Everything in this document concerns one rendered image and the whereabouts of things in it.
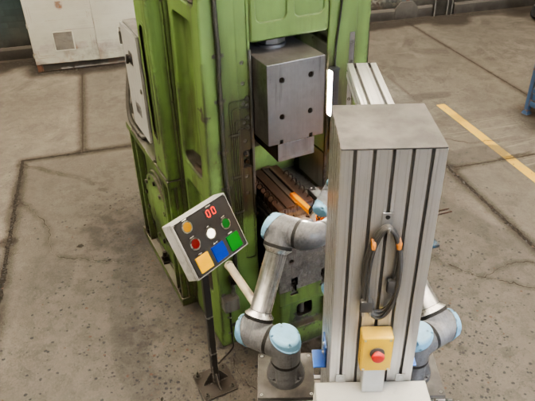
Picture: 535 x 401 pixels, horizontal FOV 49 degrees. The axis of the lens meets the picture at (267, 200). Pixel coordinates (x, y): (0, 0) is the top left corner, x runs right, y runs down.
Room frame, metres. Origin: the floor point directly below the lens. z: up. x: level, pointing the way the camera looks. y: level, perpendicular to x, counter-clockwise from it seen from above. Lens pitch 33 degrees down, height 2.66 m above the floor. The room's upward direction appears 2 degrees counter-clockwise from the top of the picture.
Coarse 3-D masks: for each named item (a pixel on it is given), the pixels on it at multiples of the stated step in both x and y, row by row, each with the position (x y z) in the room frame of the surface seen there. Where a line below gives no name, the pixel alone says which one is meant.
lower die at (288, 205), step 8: (264, 168) 2.88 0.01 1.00; (272, 168) 2.90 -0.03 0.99; (256, 176) 2.82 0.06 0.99; (264, 176) 2.81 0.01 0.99; (280, 176) 2.80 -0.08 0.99; (288, 176) 2.80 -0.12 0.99; (256, 184) 2.75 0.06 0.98; (264, 184) 2.73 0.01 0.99; (272, 184) 2.72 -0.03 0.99; (288, 184) 2.72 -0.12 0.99; (296, 184) 2.71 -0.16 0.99; (272, 192) 2.64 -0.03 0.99; (280, 192) 2.64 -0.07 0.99; (296, 192) 2.63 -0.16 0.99; (304, 192) 2.63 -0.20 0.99; (280, 200) 2.56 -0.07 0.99; (288, 200) 2.55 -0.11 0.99; (304, 200) 2.54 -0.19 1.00; (312, 200) 2.56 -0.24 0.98; (272, 208) 2.54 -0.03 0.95; (280, 208) 2.50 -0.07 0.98; (288, 208) 2.50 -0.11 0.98; (296, 208) 2.52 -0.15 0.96
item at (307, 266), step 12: (288, 168) 3.02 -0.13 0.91; (300, 180) 2.88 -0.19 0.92; (264, 216) 2.55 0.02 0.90; (300, 216) 2.51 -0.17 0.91; (264, 252) 2.64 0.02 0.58; (300, 252) 2.46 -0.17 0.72; (312, 252) 2.49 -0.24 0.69; (324, 252) 2.52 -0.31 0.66; (288, 264) 2.43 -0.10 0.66; (300, 264) 2.46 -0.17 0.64; (312, 264) 2.49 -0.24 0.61; (324, 264) 2.52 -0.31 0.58; (288, 276) 2.43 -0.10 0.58; (300, 276) 2.46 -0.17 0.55; (312, 276) 2.49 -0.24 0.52; (288, 288) 2.43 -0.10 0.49
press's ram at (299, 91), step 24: (288, 48) 2.68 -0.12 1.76; (312, 48) 2.67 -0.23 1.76; (264, 72) 2.47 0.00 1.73; (288, 72) 2.50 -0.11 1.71; (312, 72) 2.55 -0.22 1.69; (264, 96) 2.47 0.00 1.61; (288, 96) 2.50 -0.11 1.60; (312, 96) 2.55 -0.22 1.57; (264, 120) 2.48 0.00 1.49; (288, 120) 2.50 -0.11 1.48; (312, 120) 2.55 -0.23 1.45
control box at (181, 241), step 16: (192, 208) 2.23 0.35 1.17; (208, 208) 2.22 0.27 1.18; (224, 208) 2.27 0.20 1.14; (176, 224) 2.08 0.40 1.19; (192, 224) 2.12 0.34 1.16; (208, 224) 2.17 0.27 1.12; (176, 240) 2.05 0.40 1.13; (192, 240) 2.07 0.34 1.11; (208, 240) 2.12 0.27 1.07; (224, 240) 2.17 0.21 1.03; (176, 256) 2.06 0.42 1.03; (192, 256) 2.03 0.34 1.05; (192, 272) 1.99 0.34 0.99; (208, 272) 2.02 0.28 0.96
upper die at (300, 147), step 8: (256, 136) 2.69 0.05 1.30; (312, 136) 2.55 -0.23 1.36; (264, 144) 2.61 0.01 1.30; (280, 144) 2.48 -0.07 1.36; (288, 144) 2.50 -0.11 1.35; (296, 144) 2.51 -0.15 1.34; (304, 144) 2.53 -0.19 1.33; (312, 144) 2.55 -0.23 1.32; (272, 152) 2.53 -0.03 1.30; (280, 152) 2.48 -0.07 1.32; (288, 152) 2.50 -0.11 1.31; (296, 152) 2.51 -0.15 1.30; (304, 152) 2.53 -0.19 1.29; (312, 152) 2.55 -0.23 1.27; (280, 160) 2.48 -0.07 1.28
